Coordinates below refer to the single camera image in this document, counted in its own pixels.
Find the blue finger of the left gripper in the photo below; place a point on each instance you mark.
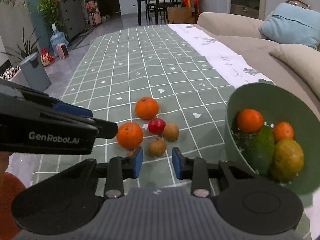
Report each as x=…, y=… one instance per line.
x=106, y=129
x=72, y=109

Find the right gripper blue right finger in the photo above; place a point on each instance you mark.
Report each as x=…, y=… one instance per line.
x=193, y=169

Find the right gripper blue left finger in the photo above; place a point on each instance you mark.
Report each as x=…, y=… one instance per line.
x=120, y=169

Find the small brown longan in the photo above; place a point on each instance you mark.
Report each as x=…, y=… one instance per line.
x=157, y=147
x=171, y=132

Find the large orange tangerine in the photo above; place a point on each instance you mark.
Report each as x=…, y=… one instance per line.
x=146, y=108

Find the small red fruit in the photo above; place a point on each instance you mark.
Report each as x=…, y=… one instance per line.
x=156, y=126

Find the green cucumber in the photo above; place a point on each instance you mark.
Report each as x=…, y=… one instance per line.
x=257, y=148

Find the yellow green pear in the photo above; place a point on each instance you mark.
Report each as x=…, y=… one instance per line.
x=288, y=160

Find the green plastic colander bowl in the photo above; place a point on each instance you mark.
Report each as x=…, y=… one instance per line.
x=275, y=105

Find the grey trash bin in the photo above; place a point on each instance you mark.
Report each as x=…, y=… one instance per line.
x=34, y=72

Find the red toy on floor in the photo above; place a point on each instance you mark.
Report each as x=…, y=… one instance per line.
x=46, y=58

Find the pink small heater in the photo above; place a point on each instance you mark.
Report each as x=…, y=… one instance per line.
x=62, y=50

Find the green checked tablecloth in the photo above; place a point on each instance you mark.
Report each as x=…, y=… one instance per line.
x=190, y=74

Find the blue water bottle jug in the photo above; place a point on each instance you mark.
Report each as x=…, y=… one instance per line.
x=57, y=38

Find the dark grey cabinet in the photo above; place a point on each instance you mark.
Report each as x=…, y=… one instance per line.
x=72, y=17

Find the green potted plant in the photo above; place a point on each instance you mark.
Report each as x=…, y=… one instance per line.
x=51, y=12

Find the beige sofa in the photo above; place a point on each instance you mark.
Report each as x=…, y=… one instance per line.
x=241, y=34

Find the black dining chair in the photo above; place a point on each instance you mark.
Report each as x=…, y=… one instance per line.
x=159, y=8

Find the beige cushion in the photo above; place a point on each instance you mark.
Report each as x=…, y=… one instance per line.
x=301, y=59

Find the light blue cushion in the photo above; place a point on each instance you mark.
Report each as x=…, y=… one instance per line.
x=290, y=24

